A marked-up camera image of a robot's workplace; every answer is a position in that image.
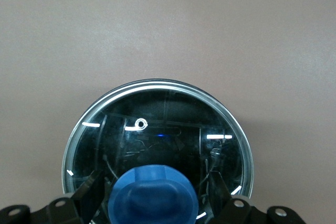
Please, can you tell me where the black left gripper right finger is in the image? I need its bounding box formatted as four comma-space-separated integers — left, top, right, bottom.
208, 172, 252, 224

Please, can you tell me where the glass lid with blue knob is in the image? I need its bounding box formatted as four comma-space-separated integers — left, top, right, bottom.
61, 79, 255, 224

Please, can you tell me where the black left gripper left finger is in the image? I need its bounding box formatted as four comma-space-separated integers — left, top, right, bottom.
47, 170, 106, 224

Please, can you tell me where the black pot with blue handle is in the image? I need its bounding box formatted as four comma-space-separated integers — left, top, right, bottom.
61, 78, 255, 224

